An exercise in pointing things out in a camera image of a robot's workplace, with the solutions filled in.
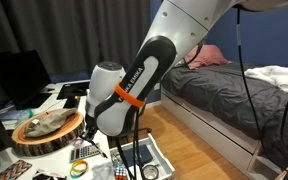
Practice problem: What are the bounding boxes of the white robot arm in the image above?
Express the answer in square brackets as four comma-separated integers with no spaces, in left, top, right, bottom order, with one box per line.
[86,0,288,137]

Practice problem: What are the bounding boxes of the dark blue notebook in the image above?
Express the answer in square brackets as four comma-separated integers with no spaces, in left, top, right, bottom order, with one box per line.
[123,144,153,167]

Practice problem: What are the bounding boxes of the black smartphone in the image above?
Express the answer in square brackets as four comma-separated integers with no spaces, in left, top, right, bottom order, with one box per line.
[64,96,80,108]

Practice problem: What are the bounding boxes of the bed with grey duvet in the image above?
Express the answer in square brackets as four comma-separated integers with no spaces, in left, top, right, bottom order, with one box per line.
[162,61,288,180]

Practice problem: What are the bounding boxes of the white open drawer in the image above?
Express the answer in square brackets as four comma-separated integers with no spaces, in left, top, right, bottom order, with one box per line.
[110,134,175,180]

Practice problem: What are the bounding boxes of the white blanket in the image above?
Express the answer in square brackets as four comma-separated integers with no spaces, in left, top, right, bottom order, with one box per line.
[244,65,288,93]

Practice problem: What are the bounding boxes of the brown leather chair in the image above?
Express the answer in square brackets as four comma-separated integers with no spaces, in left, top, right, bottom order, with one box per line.
[126,104,152,142]

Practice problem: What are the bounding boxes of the black clear ballpoint pen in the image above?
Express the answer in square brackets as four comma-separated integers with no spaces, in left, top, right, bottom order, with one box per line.
[88,140,108,159]

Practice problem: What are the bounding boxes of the rubiks cube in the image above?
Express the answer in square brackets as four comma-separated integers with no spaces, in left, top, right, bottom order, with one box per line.
[114,166,127,180]

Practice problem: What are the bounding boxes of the patterned phone case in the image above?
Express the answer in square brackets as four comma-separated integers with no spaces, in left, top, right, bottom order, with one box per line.
[0,160,32,180]

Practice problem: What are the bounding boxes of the grey cap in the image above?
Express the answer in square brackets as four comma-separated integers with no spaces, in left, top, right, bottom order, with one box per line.
[24,108,77,138]

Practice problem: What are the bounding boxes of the black computer monitor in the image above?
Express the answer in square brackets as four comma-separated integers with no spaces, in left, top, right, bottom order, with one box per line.
[0,50,51,110]

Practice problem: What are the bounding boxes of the grey duct tape roll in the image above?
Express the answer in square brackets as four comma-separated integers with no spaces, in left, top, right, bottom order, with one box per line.
[142,165,159,180]

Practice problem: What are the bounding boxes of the round wooden log slab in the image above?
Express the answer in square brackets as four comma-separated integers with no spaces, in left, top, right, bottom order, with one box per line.
[12,110,85,156]

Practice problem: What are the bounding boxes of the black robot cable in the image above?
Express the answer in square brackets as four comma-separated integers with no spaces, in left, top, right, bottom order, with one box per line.
[115,8,288,180]

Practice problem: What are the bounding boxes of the black mouse pad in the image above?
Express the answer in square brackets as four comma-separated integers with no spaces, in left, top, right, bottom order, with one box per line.
[57,82,89,99]

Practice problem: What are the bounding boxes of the grey calculator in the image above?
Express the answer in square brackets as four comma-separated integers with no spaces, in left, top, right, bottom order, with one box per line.
[70,145,99,162]

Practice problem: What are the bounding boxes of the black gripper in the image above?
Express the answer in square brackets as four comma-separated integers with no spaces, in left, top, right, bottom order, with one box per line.
[84,115,98,140]

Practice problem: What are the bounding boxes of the orange cable strap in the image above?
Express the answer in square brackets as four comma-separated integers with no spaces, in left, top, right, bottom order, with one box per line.
[114,82,146,109]

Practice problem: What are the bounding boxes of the dark grey curtain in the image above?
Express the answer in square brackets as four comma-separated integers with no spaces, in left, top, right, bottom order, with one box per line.
[0,0,150,74]

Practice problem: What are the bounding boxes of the colourful rubber wristbands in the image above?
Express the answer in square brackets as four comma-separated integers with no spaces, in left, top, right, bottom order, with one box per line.
[70,160,88,179]

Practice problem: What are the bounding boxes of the pink pillow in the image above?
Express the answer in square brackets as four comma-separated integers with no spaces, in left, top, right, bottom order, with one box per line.
[184,45,232,70]

